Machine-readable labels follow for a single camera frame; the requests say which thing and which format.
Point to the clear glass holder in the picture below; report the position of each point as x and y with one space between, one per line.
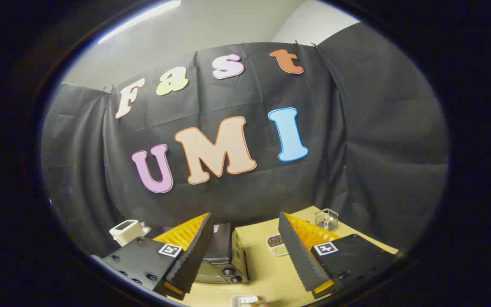
326 219

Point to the white plastic tray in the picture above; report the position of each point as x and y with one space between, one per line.
243 300

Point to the small clear bottle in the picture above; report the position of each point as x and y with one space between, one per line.
144 227

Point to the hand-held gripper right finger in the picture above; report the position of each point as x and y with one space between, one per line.
296 251

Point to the white dish with seeds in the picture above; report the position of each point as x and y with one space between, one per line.
276 244

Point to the black toaster oven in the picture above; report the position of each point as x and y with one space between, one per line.
220 247

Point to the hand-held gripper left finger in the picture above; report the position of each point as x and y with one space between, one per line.
194 256

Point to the black backdrop cloth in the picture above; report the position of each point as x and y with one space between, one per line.
356 128

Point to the white pop-up toaster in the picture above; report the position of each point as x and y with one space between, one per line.
125 232

